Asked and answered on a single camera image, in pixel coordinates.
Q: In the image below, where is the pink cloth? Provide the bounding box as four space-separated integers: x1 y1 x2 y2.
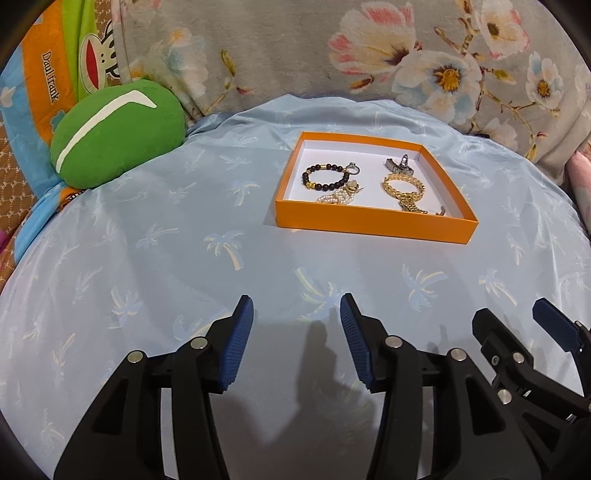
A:
565 142 591 206

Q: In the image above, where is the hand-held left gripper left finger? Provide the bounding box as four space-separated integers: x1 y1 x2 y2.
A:
53 295 255 480

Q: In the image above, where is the gold link watch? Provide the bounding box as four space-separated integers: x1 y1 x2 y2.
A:
399 196 447 217

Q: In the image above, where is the black bead bracelet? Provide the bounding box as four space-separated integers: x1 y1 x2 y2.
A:
301 162 352 191

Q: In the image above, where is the light blue palm-print cloth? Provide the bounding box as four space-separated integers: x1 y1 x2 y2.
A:
0 95 591 480

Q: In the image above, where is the green plush cushion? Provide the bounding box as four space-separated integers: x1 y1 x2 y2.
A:
49 79 187 189

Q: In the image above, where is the pearl bracelet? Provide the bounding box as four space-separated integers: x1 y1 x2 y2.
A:
316 186 356 205

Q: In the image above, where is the cartoon printed blanket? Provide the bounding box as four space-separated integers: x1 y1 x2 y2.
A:
0 0 126 261

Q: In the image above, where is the gold chain bangle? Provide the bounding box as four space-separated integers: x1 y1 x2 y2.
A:
381 172 425 200

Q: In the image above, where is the grey floral blanket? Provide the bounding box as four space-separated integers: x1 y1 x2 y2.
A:
110 0 591 186

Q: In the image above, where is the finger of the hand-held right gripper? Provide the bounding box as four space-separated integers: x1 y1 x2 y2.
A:
532 298 591 354
472 308 591 423

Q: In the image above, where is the orange shallow box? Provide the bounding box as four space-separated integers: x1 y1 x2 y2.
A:
275 131 480 244

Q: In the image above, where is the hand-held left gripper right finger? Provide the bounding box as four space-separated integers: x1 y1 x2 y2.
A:
339 292 542 480

